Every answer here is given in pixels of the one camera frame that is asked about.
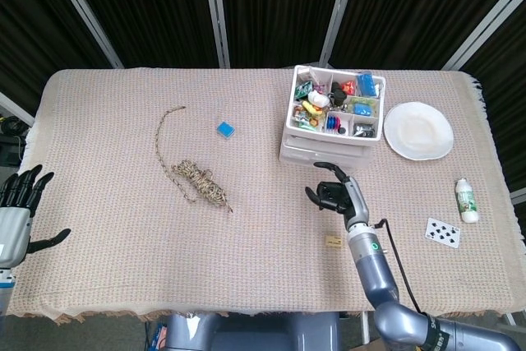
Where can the grey robot torso base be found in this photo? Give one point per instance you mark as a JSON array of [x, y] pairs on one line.
[[246, 332]]

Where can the white paper plate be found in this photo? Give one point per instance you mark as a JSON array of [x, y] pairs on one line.
[[419, 131]]

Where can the clear plastic drawer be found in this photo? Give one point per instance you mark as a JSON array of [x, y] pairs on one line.
[[324, 158]]

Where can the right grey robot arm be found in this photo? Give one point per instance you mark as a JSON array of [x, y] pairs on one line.
[[376, 273]]

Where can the blue plastic packet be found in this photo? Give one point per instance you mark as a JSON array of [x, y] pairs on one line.
[[367, 84]]

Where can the blue green wrapped packet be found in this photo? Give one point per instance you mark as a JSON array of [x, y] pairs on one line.
[[363, 108]]

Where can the white bottle green label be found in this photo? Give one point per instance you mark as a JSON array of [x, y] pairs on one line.
[[467, 201]]

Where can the white round object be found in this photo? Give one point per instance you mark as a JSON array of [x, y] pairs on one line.
[[318, 99]]

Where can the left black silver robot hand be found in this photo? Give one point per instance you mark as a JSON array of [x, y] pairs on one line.
[[12, 232]]

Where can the yellow sponge block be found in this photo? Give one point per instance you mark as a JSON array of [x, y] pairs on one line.
[[312, 107]]

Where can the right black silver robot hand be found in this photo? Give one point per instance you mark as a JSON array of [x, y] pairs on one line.
[[353, 203]]

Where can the spades playing card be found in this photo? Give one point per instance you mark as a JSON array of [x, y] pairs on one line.
[[442, 233]]

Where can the red snack packet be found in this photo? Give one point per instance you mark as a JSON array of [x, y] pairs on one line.
[[349, 87]]

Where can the black small object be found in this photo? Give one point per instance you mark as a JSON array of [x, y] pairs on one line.
[[339, 95]]

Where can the beige woven tablecloth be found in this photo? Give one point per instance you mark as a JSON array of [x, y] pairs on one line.
[[205, 264]]

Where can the black binder clips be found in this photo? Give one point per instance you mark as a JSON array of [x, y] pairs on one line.
[[364, 130]]

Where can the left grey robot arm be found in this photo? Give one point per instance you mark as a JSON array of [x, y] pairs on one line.
[[5, 289]]

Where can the white drawer organizer with items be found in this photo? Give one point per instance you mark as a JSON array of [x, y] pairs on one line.
[[289, 121]]

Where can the blue red clip stack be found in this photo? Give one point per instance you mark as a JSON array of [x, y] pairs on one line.
[[334, 123]]

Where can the yellow eraser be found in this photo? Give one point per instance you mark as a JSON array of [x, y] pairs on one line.
[[333, 241]]

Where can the green printed card packet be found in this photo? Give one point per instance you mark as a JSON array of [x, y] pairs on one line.
[[304, 90]]

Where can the grey metal partition post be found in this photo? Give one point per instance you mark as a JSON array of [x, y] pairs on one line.
[[215, 10], [340, 10], [82, 10], [489, 18]]

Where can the small blue square object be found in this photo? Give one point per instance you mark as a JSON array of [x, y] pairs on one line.
[[225, 128]]

